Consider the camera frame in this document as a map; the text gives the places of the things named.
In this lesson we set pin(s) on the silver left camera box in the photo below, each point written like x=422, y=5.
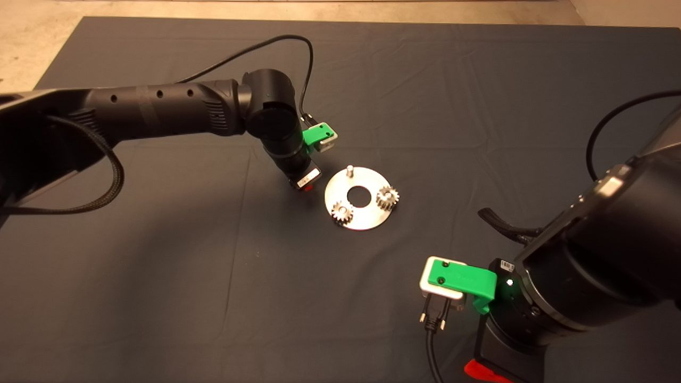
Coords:
x=331, y=141

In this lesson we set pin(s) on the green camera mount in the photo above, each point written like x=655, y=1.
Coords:
x=463, y=282
x=314, y=135

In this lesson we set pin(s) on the green right camera mount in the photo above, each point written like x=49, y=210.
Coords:
x=463, y=282

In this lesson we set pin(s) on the green left camera mount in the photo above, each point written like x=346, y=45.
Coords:
x=314, y=135

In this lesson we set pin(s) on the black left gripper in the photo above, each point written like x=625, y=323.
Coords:
x=306, y=176

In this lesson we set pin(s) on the steel planetary gear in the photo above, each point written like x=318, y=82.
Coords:
x=388, y=198
x=342, y=213

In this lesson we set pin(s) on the round metal carrier plate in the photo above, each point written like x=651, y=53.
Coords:
x=367, y=218

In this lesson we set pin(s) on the silver right camera box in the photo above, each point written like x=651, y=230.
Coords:
x=441, y=293

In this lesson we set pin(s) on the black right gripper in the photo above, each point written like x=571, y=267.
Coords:
x=511, y=354

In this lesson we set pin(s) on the silver camera box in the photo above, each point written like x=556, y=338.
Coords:
x=331, y=141
x=441, y=293

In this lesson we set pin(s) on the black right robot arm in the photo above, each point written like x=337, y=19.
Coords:
x=622, y=255

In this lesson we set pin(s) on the dark grey table cloth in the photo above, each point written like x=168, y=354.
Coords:
x=266, y=319

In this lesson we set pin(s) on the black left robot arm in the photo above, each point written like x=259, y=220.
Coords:
x=159, y=109

